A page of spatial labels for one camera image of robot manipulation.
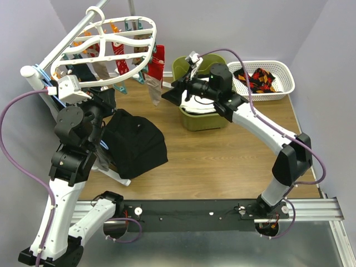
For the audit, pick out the white round sock hanger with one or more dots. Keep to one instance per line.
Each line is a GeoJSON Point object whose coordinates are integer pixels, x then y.
{"type": "Point", "coordinates": [93, 33]}

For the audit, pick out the brown argyle sock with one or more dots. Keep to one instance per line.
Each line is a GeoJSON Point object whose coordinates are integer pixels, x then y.
{"type": "Point", "coordinates": [136, 61]}

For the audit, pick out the red patterned sock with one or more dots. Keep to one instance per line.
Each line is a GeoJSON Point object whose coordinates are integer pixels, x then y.
{"type": "Point", "coordinates": [118, 49]}

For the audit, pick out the argyle sock red yellow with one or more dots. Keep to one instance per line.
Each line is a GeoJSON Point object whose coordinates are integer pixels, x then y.
{"type": "Point", "coordinates": [261, 81]}
{"type": "Point", "coordinates": [241, 76]}

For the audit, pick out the white drying rack stand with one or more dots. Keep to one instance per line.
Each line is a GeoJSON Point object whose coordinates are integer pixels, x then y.
{"type": "Point", "coordinates": [39, 76]}

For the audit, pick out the white perforated basket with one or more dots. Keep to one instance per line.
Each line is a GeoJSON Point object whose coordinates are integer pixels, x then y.
{"type": "Point", "coordinates": [283, 82]}

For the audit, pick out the red sock with grey toe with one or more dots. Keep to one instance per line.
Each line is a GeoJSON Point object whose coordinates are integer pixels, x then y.
{"type": "Point", "coordinates": [154, 76]}

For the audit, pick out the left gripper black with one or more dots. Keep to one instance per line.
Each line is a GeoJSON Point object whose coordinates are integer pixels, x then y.
{"type": "Point", "coordinates": [105, 99]}

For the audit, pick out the aluminium frame rail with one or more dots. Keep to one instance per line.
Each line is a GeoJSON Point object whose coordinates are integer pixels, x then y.
{"type": "Point", "coordinates": [299, 210]}

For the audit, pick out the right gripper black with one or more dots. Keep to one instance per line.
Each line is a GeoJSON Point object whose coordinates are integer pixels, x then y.
{"type": "Point", "coordinates": [174, 94]}

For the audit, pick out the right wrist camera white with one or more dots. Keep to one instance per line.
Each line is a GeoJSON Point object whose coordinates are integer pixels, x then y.
{"type": "Point", "coordinates": [194, 60]}

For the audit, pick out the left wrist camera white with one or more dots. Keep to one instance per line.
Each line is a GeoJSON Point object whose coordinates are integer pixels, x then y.
{"type": "Point", "coordinates": [68, 91]}

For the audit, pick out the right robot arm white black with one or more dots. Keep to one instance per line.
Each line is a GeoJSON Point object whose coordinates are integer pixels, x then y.
{"type": "Point", "coordinates": [293, 156]}

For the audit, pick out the black garment pile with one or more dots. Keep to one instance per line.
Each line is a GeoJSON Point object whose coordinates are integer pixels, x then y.
{"type": "Point", "coordinates": [135, 144]}

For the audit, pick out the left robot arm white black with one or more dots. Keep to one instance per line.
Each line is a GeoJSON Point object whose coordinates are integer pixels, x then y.
{"type": "Point", "coordinates": [58, 243]}

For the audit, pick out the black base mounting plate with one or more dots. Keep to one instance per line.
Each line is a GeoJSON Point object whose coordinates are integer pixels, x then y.
{"type": "Point", "coordinates": [202, 215]}

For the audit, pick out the grey beige sock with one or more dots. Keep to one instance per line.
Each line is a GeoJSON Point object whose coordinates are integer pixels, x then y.
{"type": "Point", "coordinates": [101, 70]}

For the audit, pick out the green plastic bin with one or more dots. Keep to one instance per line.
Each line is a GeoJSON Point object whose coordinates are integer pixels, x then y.
{"type": "Point", "coordinates": [199, 122]}

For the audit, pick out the white folded cloth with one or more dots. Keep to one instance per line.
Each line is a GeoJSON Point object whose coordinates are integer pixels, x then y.
{"type": "Point", "coordinates": [196, 104]}

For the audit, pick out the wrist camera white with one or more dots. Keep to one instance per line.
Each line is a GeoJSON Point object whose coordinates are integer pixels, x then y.
{"type": "Point", "coordinates": [194, 60]}
{"type": "Point", "coordinates": [68, 91]}

